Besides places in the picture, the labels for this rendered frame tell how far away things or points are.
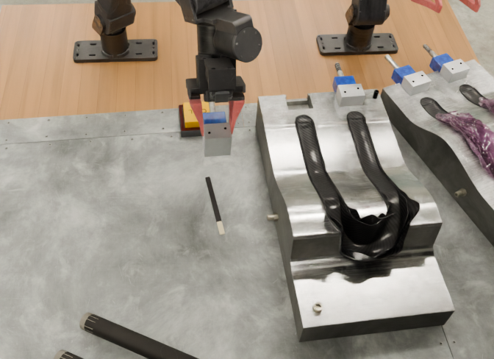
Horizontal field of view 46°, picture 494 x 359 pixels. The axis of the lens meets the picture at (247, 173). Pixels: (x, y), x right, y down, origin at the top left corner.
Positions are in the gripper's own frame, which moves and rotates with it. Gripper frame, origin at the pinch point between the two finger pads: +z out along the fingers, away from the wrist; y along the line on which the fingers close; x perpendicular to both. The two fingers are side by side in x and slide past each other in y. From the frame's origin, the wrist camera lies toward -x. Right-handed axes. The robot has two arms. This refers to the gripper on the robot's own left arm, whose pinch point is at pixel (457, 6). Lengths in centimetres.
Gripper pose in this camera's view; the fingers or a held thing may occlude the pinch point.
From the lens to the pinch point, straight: 102.6
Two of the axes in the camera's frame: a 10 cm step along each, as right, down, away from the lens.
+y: 9.9, -0.5, 1.0
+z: 1.0, 8.0, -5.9
